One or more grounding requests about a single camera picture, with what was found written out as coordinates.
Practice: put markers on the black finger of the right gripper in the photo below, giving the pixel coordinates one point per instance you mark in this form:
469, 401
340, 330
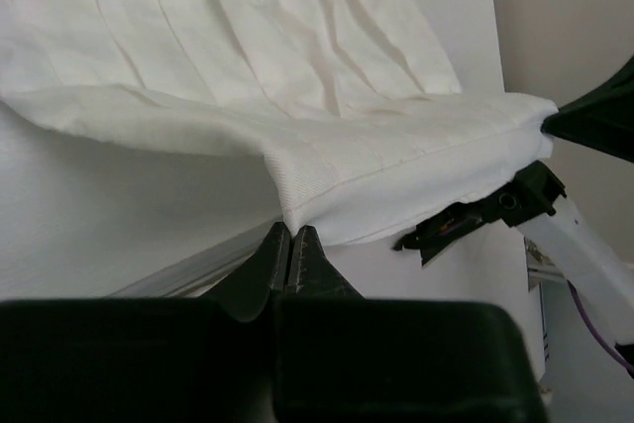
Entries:
602, 119

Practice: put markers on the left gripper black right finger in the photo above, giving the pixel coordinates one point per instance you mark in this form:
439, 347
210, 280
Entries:
310, 273

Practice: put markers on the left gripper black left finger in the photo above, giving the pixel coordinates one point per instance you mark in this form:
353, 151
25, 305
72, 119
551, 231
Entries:
244, 293

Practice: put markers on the white skirt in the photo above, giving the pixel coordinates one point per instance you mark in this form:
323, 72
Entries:
353, 105

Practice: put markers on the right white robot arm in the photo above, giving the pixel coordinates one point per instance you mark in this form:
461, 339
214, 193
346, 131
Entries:
545, 213

